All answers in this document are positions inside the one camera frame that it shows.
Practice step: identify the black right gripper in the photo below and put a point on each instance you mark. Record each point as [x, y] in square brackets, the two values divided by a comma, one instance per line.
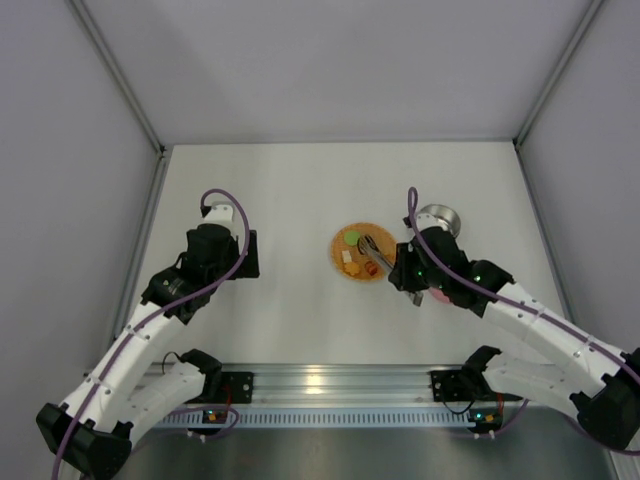
[404, 275]

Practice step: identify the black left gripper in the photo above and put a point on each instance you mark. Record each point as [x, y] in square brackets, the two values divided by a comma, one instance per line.
[248, 255]

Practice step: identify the red striped bacon piece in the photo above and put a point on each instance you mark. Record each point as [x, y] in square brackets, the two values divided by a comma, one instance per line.
[371, 268]

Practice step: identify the steel serving tongs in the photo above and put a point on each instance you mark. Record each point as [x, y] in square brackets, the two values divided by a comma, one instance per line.
[415, 298]

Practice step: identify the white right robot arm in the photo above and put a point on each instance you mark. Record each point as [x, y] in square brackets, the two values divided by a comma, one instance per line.
[593, 383]

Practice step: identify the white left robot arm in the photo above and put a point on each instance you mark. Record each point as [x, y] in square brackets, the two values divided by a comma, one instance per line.
[96, 427]

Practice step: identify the steel lunch bowl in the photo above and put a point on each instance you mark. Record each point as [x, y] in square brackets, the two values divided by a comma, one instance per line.
[446, 215]

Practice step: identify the pink round lid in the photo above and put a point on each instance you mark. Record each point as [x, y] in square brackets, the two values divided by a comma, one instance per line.
[439, 295]

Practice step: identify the leaf-shaped orange cookie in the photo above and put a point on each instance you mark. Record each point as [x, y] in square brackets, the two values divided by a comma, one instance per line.
[352, 269]

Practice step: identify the round woven bamboo basket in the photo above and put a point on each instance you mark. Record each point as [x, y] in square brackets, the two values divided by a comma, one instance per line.
[384, 240]

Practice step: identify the green round macaron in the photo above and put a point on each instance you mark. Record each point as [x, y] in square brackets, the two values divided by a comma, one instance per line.
[351, 238]

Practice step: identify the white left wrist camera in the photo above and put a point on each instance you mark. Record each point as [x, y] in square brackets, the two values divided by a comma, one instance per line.
[220, 213]

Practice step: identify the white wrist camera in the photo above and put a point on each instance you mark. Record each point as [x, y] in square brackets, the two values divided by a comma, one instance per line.
[422, 221]
[220, 213]

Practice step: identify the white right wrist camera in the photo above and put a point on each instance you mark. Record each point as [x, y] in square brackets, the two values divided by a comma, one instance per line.
[422, 221]

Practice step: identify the aluminium mounting rail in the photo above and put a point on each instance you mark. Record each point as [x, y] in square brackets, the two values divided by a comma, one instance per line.
[339, 386]

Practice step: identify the slotted grey cable duct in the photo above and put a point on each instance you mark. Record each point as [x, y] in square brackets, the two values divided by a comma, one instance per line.
[318, 418]

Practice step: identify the left aluminium frame post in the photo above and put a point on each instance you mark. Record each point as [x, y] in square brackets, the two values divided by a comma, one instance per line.
[90, 28]

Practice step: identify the aluminium frame post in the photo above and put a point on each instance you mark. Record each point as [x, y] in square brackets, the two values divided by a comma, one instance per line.
[560, 67]
[90, 28]

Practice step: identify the right aluminium frame post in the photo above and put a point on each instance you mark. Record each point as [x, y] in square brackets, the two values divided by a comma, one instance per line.
[560, 67]

